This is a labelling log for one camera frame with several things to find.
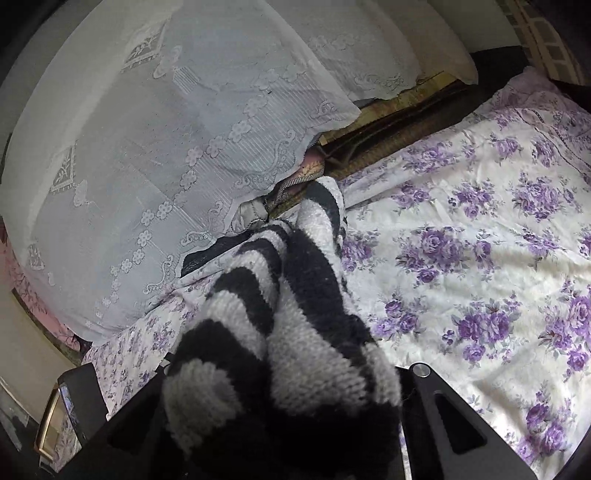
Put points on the grey satin cloth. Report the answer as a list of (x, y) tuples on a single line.
[(249, 212)]

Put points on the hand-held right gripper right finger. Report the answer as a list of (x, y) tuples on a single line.
[(425, 392)]

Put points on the large white lace cloth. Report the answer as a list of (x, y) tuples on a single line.
[(138, 138)]

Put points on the dark lace cloth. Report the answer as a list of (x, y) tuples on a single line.
[(207, 258)]

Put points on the small white lace cloth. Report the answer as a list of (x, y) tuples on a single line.
[(369, 60)]

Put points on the purple floral bed sheet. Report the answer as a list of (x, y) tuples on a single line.
[(461, 207)]

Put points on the brown woven mat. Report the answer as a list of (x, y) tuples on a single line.
[(392, 124)]

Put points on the pink patterned cloth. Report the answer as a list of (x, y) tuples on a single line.
[(307, 168)]

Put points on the black grey striped sweater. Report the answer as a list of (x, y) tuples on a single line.
[(300, 323)]

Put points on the wooden frame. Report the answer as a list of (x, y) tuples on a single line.
[(46, 424)]

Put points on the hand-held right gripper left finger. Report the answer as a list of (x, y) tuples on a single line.
[(134, 424)]

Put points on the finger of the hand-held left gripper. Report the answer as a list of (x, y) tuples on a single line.
[(87, 401)]

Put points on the beige patterned cloth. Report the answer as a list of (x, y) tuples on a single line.
[(545, 37)]

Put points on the pink blanket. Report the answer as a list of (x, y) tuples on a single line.
[(27, 295)]

